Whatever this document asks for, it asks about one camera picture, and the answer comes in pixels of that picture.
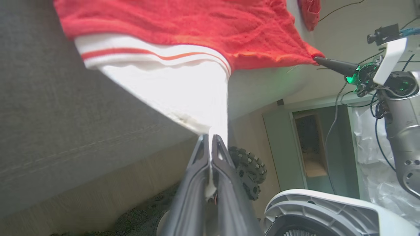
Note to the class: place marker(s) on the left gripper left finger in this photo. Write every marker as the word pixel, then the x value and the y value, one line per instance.
pixel 190 203

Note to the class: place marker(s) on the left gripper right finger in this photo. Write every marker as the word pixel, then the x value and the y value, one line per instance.
pixel 234 203

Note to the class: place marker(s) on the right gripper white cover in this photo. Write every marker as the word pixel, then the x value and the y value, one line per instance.
pixel 390 55

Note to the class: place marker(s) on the red shirt striped white trim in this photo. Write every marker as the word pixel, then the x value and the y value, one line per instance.
pixel 183 23

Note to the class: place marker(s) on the white grey robot base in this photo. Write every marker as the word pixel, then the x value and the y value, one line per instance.
pixel 328 213

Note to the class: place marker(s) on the black knobby robot wheel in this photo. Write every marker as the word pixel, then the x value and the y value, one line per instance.
pixel 251 170

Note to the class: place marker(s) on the pale green TV cabinet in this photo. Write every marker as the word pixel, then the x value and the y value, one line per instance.
pixel 282 147

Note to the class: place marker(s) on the clear plastic sheet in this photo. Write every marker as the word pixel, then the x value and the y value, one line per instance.
pixel 370 147

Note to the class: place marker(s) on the grey and yellow sofa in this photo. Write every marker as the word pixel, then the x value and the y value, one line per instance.
pixel 59 124

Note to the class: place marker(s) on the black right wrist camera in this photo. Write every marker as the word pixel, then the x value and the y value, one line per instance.
pixel 385 32

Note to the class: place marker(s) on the teal right camera connector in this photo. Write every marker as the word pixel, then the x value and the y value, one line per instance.
pixel 410 31

